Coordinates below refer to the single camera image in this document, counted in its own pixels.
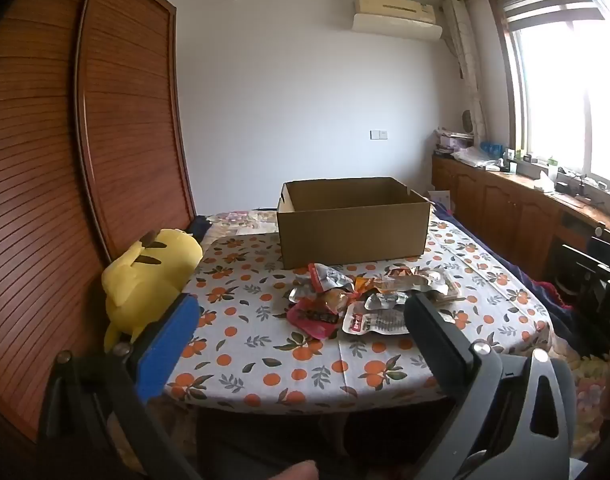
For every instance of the pale patterned curtain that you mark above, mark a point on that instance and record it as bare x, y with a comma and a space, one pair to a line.
467, 60

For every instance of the black chair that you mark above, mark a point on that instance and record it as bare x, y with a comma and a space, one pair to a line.
580, 270

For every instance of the floral bedsheet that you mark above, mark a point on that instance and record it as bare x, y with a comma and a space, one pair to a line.
245, 220

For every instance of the cardboard box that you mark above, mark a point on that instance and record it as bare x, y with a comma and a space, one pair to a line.
350, 240

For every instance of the tan bread snack packet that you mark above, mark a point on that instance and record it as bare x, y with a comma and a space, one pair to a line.
335, 301

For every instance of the wooden framed window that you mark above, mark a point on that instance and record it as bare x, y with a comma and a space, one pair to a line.
550, 85

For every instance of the white wall air conditioner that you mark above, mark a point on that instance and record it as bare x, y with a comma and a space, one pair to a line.
395, 22

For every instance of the long wooden cabinet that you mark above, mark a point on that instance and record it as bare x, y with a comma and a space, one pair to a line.
490, 205

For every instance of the clear plastic bag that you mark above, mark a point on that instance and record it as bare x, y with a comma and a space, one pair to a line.
477, 157

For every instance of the round dark table mirror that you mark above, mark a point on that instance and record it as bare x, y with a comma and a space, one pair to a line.
469, 120

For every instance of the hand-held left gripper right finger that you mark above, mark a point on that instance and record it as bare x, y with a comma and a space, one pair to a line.
430, 330

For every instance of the pink red snack packet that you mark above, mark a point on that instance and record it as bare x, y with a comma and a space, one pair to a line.
310, 317

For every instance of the orange snack packet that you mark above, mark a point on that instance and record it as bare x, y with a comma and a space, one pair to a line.
365, 285

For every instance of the wooden slatted wardrobe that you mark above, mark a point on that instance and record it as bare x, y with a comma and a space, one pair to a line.
125, 135

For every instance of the yellow plush toy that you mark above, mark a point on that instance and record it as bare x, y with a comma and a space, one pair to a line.
135, 285

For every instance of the flat silver snack packet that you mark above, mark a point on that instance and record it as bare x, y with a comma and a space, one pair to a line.
302, 294

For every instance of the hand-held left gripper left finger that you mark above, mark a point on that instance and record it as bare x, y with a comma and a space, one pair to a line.
165, 345

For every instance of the white paper bag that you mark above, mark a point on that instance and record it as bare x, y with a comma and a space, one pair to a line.
441, 201

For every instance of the white wall switch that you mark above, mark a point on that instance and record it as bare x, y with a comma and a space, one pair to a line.
379, 134

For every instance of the stack of boxes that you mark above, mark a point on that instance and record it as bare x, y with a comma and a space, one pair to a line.
452, 142

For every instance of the dark navy cloth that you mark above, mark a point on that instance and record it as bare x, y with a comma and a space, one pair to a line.
199, 226

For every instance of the grey red snack packet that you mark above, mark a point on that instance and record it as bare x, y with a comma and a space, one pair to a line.
327, 275

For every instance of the row of blue bottles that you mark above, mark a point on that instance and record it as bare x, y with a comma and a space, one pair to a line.
492, 148

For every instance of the crumpled silver snack packet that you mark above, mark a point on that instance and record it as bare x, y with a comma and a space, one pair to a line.
385, 301

